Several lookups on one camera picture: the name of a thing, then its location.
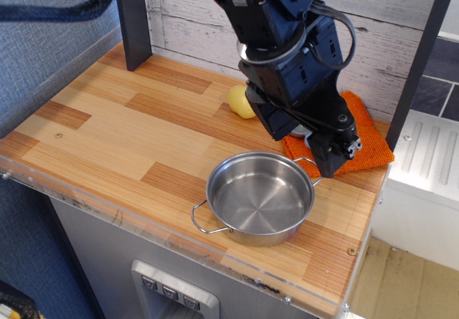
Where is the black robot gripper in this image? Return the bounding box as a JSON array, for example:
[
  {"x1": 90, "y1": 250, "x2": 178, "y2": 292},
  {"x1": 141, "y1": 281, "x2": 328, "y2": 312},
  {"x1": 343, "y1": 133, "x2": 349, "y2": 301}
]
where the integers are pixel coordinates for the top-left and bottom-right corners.
[{"x1": 239, "y1": 48, "x2": 361, "y2": 178}]

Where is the silver metal pot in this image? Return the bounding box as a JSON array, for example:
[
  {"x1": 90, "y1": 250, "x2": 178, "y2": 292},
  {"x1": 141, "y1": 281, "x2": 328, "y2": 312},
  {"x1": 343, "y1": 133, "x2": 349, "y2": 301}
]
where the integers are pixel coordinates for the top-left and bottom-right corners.
[{"x1": 204, "y1": 151, "x2": 317, "y2": 247}]

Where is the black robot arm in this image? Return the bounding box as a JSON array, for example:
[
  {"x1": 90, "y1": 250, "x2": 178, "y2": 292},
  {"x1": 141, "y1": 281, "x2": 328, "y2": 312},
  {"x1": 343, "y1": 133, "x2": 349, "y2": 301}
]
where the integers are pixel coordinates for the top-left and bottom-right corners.
[{"x1": 214, "y1": 0, "x2": 361, "y2": 178}]

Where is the orange woven cloth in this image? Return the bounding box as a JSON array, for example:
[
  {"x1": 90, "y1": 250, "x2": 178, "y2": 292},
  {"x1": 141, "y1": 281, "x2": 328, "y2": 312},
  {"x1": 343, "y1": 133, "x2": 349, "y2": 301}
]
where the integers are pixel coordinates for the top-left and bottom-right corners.
[{"x1": 282, "y1": 91, "x2": 394, "y2": 175}]

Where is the yellow object at corner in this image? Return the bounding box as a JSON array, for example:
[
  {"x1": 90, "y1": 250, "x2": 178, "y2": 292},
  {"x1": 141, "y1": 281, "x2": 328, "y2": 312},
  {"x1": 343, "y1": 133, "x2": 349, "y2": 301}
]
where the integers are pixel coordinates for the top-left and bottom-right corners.
[{"x1": 0, "y1": 304, "x2": 27, "y2": 319}]

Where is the grey and blue scoop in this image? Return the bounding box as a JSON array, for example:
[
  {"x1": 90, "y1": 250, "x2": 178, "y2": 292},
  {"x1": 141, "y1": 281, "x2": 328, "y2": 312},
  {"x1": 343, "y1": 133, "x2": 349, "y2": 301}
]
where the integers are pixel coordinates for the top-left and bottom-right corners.
[{"x1": 289, "y1": 125, "x2": 312, "y2": 148}]

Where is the yellow toy potato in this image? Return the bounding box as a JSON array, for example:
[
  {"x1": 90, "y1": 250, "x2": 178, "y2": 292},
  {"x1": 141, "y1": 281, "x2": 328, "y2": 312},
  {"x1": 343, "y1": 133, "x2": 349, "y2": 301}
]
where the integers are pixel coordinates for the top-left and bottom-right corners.
[{"x1": 227, "y1": 85, "x2": 255, "y2": 119}]

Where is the white ribbed cabinet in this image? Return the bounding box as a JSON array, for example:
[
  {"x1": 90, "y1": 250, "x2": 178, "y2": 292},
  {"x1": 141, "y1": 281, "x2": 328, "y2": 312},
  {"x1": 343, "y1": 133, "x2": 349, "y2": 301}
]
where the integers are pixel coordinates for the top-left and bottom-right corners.
[{"x1": 372, "y1": 110, "x2": 458, "y2": 270}]

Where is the clear acrylic edge guard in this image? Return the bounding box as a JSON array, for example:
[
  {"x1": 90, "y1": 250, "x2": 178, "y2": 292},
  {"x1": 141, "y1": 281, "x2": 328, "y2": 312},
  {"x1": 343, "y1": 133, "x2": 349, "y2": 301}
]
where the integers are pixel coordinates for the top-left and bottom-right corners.
[{"x1": 1, "y1": 157, "x2": 350, "y2": 318}]

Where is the silver dispenser panel with buttons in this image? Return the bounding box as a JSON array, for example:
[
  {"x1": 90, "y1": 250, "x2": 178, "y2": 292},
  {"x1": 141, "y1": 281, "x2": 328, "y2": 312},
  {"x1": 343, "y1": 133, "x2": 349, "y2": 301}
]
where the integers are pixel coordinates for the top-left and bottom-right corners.
[{"x1": 131, "y1": 260, "x2": 220, "y2": 318}]

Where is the dark grey right post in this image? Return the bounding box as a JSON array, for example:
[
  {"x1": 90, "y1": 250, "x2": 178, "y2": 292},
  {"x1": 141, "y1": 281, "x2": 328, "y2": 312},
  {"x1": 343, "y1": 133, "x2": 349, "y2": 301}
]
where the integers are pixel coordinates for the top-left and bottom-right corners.
[{"x1": 386, "y1": 0, "x2": 451, "y2": 151}]

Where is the dark grey post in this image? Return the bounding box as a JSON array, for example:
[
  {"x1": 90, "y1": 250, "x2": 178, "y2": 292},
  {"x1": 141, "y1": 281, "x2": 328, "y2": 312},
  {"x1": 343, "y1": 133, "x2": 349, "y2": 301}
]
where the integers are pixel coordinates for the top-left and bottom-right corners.
[
  {"x1": 386, "y1": 0, "x2": 451, "y2": 151},
  {"x1": 117, "y1": 0, "x2": 152, "y2": 71}
]

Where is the dark grey left post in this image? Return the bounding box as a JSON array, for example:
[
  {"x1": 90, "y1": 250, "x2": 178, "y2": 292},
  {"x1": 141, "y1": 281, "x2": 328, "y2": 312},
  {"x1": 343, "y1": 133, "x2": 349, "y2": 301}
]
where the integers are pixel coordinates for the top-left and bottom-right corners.
[{"x1": 117, "y1": 0, "x2": 152, "y2": 71}]

